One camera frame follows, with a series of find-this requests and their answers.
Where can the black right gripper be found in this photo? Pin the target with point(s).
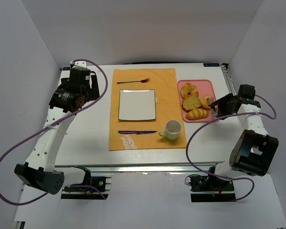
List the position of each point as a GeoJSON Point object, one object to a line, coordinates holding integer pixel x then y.
{"type": "Point", "coordinates": [221, 108]}

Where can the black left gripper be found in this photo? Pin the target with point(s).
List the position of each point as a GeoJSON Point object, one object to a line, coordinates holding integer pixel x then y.
{"type": "Point", "coordinates": [94, 86]}

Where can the glazed ring donut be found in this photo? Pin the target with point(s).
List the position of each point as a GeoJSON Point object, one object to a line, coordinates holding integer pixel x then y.
{"type": "Point", "coordinates": [205, 100]}

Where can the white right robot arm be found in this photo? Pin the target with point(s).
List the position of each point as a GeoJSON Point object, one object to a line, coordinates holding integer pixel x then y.
{"type": "Point", "coordinates": [255, 149]}

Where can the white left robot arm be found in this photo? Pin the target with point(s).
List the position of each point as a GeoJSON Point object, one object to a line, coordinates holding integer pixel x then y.
{"type": "Point", "coordinates": [72, 94]}

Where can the striped bread roll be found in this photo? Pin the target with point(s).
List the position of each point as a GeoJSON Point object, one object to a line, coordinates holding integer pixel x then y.
{"type": "Point", "coordinates": [197, 114]}

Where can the seeded bread slice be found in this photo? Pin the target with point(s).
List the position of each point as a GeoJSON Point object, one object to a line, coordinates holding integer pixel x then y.
{"type": "Point", "coordinates": [191, 103]}

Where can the pink plastic tray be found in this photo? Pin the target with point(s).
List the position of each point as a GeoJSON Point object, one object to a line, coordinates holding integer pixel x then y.
{"type": "Point", "coordinates": [204, 87]}

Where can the golden croissant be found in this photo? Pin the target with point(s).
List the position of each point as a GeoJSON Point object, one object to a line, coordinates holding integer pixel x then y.
{"type": "Point", "coordinates": [188, 90]}

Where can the white square plate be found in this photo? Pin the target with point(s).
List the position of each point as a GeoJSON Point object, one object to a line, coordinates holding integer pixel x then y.
{"type": "Point", "coordinates": [137, 105]}

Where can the dark metal fork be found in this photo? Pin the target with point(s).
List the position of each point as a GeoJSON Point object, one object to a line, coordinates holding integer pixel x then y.
{"type": "Point", "coordinates": [139, 81]}

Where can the pale green mug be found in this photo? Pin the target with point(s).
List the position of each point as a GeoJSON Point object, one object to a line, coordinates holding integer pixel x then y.
{"type": "Point", "coordinates": [172, 130]}

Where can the dark metal knife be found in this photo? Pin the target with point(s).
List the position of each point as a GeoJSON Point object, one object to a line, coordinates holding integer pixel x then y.
{"type": "Point", "coordinates": [137, 132]}

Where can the orange cloth placemat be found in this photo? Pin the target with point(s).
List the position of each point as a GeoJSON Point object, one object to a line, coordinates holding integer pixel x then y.
{"type": "Point", "coordinates": [168, 107]}

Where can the aluminium table side rail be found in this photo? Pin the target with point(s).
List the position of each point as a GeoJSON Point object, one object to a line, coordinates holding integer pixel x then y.
{"type": "Point", "coordinates": [228, 78]}

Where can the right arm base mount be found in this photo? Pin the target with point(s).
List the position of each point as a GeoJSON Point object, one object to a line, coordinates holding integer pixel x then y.
{"type": "Point", "coordinates": [206, 189]}

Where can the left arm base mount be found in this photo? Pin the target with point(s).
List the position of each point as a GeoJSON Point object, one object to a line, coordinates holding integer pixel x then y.
{"type": "Point", "coordinates": [80, 184]}

